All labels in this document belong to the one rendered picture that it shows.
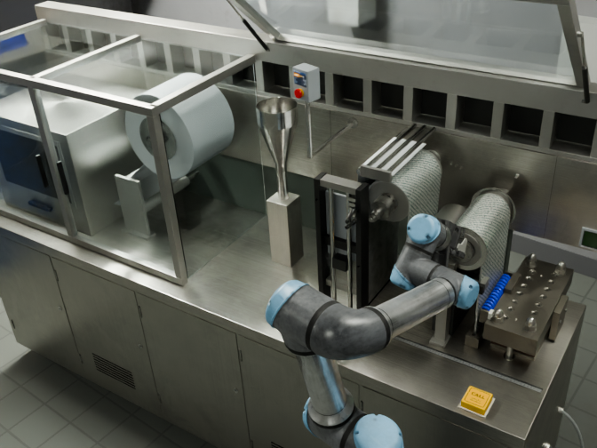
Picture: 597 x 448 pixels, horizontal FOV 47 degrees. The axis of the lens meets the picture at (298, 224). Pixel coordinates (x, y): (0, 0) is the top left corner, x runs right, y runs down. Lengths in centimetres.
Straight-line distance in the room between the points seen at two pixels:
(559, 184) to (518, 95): 31
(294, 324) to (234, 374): 122
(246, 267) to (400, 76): 91
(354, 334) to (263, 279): 120
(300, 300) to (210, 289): 114
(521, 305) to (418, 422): 48
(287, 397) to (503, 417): 80
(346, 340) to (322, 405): 34
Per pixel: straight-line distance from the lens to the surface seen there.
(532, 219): 237
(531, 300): 230
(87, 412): 351
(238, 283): 256
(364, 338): 141
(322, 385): 163
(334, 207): 212
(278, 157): 240
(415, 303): 154
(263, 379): 254
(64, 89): 253
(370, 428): 173
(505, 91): 222
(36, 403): 364
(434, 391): 214
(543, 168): 228
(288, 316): 144
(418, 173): 219
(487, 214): 216
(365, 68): 239
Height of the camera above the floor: 243
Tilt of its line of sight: 32 degrees down
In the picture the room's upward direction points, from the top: 4 degrees counter-clockwise
